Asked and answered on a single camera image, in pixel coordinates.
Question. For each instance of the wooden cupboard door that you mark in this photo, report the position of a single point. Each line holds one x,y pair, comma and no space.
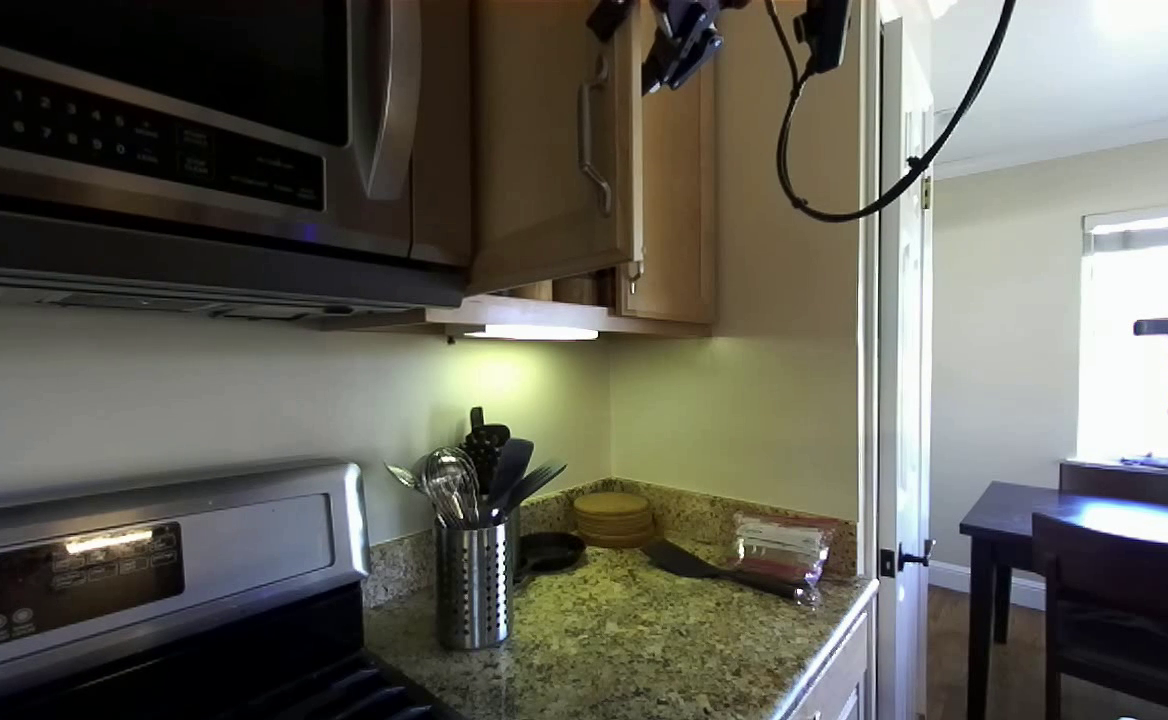
528,133
672,174

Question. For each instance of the closed wooden cupboard door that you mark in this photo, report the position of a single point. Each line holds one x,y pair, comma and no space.
672,174

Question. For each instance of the wooden microwave cabinet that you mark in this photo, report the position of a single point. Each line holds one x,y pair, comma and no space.
442,133

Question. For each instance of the under-cabinet light strip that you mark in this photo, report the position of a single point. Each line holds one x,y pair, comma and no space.
528,333

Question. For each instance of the black cooking utensil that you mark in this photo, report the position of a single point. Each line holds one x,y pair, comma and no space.
543,483

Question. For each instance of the black kitchen turner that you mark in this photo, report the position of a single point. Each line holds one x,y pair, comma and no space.
508,475

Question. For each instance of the stainless steel microwave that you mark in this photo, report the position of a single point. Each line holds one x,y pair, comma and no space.
147,133

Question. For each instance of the silver spoon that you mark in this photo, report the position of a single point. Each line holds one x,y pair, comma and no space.
408,483

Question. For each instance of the black flat spatula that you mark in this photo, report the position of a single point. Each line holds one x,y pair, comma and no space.
684,560

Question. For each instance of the clear plastic food package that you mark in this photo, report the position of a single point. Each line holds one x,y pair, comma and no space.
782,557

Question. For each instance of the small black round dish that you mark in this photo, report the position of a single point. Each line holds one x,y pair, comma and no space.
553,555

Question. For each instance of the bright window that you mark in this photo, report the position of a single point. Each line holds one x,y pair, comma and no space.
1151,344

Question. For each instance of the dark wooden dining table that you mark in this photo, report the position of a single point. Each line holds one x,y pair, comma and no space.
1011,523

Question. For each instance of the ribbed steel utensil holder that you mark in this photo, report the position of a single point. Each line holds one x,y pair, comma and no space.
473,587

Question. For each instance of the dark wooden chair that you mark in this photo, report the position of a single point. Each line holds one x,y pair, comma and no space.
1130,487
1126,612

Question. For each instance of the base cabinet with drawers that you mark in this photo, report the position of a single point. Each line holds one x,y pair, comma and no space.
839,673

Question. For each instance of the stainless steel gas stove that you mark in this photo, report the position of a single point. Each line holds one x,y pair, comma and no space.
147,602

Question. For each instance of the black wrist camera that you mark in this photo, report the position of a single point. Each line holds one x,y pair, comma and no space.
822,29

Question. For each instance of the wooden wall cupboard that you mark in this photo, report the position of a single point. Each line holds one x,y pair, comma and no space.
569,310

